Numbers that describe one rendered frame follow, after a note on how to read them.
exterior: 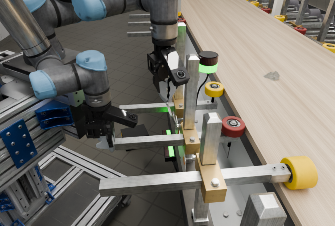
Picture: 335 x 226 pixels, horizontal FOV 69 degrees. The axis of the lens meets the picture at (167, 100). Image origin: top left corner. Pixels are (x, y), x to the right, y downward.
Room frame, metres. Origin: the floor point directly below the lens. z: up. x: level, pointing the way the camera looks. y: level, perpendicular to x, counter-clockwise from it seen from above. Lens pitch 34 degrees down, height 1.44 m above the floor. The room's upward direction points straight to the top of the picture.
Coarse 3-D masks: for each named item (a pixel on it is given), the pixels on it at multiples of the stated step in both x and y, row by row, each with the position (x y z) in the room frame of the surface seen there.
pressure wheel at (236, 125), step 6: (222, 120) 0.67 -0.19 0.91; (228, 120) 0.67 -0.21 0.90; (234, 120) 0.67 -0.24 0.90; (240, 120) 0.67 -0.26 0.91; (222, 126) 0.65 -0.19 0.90; (228, 126) 0.64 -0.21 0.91; (234, 126) 0.64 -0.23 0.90; (240, 126) 0.64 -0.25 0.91; (222, 132) 0.64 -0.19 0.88; (228, 132) 0.62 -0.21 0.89; (234, 132) 0.62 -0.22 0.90; (240, 132) 0.62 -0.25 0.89; (228, 144) 0.65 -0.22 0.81
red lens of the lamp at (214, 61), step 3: (198, 54) 0.69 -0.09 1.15; (201, 57) 0.67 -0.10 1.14; (216, 57) 0.67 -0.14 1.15; (201, 60) 0.67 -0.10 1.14; (204, 60) 0.66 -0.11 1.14; (207, 60) 0.66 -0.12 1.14; (210, 60) 0.66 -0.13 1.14; (213, 60) 0.66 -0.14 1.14; (216, 60) 0.67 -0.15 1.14; (201, 63) 0.67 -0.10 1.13; (204, 63) 0.66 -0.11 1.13; (207, 63) 0.66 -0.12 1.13; (210, 63) 0.66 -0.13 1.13; (213, 63) 0.66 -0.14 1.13; (216, 63) 0.67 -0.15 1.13
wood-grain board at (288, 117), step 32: (192, 0) 2.58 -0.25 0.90; (224, 0) 2.58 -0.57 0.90; (192, 32) 1.62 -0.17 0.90; (224, 32) 1.62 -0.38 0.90; (256, 32) 1.62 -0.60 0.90; (288, 32) 1.62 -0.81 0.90; (224, 64) 1.13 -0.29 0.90; (256, 64) 1.13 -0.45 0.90; (288, 64) 1.13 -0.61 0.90; (320, 64) 1.13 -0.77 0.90; (256, 96) 0.83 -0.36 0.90; (288, 96) 0.83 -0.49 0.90; (320, 96) 0.83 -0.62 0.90; (256, 128) 0.63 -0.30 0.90; (288, 128) 0.63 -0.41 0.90; (320, 128) 0.63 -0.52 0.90; (320, 160) 0.49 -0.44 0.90; (288, 192) 0.39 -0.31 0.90; (320, 192) 0.39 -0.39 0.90; (320, 224) 0.30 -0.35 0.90
